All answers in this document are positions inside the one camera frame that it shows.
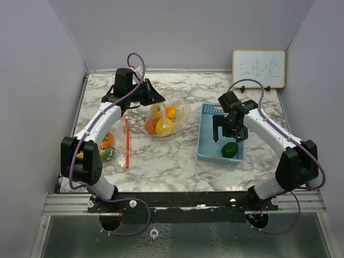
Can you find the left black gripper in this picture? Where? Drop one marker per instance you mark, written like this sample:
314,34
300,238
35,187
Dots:
152,95

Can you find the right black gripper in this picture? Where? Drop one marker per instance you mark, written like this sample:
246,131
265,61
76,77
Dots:
241,134

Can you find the green avocado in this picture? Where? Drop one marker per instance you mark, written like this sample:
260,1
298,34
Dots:
230,150

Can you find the bumpy red orange tangerine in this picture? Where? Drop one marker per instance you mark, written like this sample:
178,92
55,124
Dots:
150,126

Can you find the clear zip bag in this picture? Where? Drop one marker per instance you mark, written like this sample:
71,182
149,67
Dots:
178,99
121,133

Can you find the orange bell pepper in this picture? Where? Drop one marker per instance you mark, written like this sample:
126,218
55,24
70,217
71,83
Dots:
171,112

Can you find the yellow bell pepper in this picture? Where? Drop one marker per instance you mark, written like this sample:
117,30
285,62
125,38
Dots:
164,127

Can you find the clear zip top bag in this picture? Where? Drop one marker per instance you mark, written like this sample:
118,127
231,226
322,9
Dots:
121,133

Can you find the green yellow mango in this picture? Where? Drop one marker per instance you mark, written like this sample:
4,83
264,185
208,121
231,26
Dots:
107,153

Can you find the yellow orange peach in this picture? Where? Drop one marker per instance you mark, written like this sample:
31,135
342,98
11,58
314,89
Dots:
155,111

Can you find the orange tomato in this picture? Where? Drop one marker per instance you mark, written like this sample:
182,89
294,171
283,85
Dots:
107,141

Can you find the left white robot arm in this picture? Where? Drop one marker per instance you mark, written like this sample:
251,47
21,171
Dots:
80,158

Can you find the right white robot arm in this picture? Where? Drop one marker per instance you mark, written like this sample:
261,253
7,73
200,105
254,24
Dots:
298,159

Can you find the light blue plastic basket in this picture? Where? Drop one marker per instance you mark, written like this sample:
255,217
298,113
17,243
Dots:
207,148

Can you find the small whiteboard with writing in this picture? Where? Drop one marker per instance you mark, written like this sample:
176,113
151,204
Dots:
264,65

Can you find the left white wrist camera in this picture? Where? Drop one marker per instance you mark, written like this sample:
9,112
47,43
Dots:
138,71

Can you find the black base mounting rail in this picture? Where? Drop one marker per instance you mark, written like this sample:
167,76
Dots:
181,207

